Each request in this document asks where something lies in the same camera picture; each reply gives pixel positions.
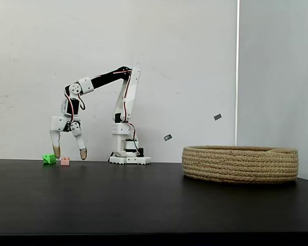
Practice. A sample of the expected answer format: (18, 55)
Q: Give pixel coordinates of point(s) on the green lego block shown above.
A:
(49, 159)

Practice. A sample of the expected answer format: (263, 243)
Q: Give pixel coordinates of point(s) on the pink lego block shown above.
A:
(65, 161)

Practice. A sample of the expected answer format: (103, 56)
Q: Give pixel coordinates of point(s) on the grey tape piece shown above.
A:
(168, 137)
(218, 117)

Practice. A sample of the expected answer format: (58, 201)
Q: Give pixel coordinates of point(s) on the white vertical corner strip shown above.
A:
(237, 77)

